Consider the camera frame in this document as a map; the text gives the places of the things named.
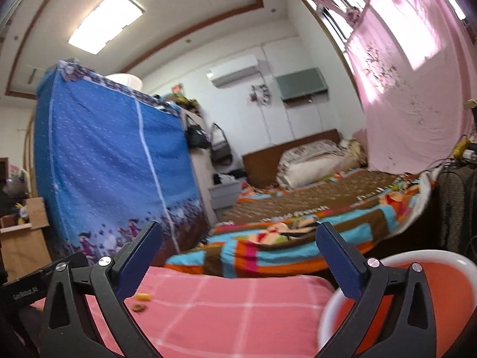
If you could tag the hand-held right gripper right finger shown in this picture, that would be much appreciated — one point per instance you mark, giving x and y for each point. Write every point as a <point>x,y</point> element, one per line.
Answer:
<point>341,264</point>

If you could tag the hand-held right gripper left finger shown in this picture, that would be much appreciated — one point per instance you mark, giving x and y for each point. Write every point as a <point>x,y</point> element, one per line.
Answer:
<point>138,264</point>

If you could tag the orange bin white rim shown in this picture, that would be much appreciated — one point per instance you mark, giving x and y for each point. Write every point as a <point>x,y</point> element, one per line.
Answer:
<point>454,298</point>

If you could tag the small yellow scrap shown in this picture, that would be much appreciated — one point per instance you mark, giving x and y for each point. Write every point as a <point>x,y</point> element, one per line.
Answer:
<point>144,297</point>

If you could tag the light wooden cabinet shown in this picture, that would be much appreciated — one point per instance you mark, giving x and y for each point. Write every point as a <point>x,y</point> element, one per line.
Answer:
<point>22,253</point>

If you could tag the small brown scrap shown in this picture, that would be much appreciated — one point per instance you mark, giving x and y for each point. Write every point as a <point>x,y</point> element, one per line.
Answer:
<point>139,308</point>

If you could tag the colourful printed bed blanket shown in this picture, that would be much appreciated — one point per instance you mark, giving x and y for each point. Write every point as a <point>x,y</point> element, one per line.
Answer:
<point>298,216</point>

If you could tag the brown cardboard piece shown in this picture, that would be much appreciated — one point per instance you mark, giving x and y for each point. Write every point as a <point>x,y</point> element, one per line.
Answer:
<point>37,212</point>

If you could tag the grey plush toy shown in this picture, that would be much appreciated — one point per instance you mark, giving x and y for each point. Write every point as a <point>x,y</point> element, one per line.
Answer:
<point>16,184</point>

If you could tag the floral pillow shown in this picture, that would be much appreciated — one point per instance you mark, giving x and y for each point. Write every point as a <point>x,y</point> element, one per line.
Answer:
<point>316,164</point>

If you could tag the pink checked blanket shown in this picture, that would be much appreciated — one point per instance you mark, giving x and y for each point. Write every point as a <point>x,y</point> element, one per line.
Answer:
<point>231,313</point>

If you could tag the grey nightstand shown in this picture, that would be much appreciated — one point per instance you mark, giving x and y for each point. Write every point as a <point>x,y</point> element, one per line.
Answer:
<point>223,195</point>

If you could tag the white tall cabinet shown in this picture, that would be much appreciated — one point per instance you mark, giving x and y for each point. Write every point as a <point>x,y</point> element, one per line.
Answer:
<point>201,171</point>

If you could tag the blue fabric wardrobe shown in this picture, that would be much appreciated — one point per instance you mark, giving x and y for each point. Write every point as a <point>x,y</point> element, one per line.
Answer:
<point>104,156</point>

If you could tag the black clothes pile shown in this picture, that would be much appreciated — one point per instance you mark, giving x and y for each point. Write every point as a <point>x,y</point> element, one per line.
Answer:
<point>229,177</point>

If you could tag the black mesh chair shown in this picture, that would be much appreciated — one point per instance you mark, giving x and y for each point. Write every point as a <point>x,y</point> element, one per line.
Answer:
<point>456,212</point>

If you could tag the brown wooden headboard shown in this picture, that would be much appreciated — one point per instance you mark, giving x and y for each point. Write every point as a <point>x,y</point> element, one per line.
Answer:
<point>264,160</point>

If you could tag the bamboo rack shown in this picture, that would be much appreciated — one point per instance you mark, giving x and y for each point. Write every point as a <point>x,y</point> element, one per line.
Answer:
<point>28,149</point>

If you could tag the black hanging bag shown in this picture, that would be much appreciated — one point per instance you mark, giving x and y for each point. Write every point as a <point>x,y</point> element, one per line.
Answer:
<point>197,138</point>

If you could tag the grey hanging bag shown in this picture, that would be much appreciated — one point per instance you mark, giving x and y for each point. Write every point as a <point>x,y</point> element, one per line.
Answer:
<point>220,149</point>

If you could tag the plush toys pile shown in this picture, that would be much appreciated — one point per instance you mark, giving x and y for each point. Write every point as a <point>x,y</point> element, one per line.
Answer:
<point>180,99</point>

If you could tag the white round lampshade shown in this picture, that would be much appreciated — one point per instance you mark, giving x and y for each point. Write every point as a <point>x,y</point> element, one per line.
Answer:
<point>125,81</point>

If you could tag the pink curtain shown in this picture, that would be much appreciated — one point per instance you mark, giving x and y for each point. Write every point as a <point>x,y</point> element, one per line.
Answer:
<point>410,93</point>

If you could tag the white air conditioner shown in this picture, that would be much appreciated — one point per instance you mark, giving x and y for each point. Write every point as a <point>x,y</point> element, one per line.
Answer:
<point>233,70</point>

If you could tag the rectangular ceiling light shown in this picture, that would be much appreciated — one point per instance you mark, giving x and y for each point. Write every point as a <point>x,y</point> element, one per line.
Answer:
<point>106,22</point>

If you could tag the wall hook ornament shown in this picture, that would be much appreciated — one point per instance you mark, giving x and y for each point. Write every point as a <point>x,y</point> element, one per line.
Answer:
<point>261,95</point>

